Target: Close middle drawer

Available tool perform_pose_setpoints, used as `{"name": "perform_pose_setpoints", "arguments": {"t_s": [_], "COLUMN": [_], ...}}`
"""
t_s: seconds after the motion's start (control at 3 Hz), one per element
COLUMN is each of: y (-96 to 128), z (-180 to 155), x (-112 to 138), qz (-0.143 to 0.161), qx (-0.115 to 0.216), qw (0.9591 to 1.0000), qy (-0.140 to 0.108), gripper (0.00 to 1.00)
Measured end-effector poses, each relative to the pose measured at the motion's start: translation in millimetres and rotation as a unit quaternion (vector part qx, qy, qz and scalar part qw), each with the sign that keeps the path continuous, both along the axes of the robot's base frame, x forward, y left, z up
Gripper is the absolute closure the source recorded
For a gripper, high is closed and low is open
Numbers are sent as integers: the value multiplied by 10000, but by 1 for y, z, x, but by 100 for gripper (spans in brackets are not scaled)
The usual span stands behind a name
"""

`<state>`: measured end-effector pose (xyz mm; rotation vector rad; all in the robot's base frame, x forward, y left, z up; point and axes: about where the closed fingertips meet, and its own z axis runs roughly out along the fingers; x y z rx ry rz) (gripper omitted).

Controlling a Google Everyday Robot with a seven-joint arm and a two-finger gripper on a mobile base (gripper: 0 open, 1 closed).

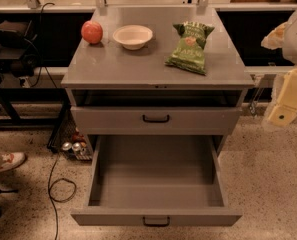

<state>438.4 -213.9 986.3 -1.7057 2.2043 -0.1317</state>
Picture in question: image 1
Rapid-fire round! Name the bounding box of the grey drawer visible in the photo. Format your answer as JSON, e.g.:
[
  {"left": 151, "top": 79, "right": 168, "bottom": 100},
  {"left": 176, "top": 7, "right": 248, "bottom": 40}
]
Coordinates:
[
  {"left": 71, "top": 106, "right": 241, "bottom": 135},
  {"left": 71, "top": 135, "right": 242, "bottom": 227}
]

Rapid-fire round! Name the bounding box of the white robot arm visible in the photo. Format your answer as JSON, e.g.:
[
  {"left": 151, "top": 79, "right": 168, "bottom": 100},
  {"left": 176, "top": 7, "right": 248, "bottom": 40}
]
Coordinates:
[{"left": 261, "top": 9, "right": 297, "bottom": 127}]

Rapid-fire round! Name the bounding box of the red apple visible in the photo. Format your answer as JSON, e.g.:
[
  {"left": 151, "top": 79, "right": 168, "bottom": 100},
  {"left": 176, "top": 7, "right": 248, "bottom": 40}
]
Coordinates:
[{"left": 81, "top": 21, "right": 103, "bottom": 44}]

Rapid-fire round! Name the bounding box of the green chip bag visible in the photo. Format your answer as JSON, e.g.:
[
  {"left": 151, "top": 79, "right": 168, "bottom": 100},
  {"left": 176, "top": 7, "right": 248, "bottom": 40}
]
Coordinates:
[{"left": 165, "top": 21, "right": 214, "bottom": 75}]

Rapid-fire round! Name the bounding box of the white sneaker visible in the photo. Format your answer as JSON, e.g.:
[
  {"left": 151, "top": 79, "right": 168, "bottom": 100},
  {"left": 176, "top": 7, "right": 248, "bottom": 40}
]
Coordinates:
[{"left": 0, "top": 152, "right": 26, "bottom": 173}]

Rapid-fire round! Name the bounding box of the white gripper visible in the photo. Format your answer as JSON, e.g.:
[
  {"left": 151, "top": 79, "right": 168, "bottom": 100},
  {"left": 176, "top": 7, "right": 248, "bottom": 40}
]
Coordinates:
[{"left": 268, "top": 67, "right": 297, "bottom": 127}]

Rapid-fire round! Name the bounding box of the white bowl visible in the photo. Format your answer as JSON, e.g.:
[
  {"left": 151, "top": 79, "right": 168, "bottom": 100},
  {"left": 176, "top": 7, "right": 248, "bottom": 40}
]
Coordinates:
[{"left": 113, "top": 25, "right": 153, "bottom": 50}]

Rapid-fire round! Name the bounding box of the grey top drawer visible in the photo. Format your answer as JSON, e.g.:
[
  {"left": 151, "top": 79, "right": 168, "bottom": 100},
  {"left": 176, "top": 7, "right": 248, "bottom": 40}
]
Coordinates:
[{"left": 71, "top": 106, "right": 241, "bottom": 135}]

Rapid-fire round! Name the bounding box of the grey drawer cabinet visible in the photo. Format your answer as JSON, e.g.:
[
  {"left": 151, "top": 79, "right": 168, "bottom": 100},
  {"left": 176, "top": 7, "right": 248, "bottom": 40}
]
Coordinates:
[{"left": 60, "top": 5, "right": 256, "bottom": 145}]

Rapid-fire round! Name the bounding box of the wire basket with cans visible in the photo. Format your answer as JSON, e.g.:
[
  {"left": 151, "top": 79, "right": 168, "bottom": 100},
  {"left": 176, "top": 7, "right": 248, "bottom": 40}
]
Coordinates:
[{"left": 47, "top": 110, "right": 92, "bottom": 161}]

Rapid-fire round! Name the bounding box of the black equipment on stand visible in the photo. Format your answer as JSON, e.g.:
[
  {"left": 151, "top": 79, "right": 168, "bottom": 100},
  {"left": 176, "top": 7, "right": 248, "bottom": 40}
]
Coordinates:
[{"left": 0, "top": 16, "right": 39, "bottom": 81}]

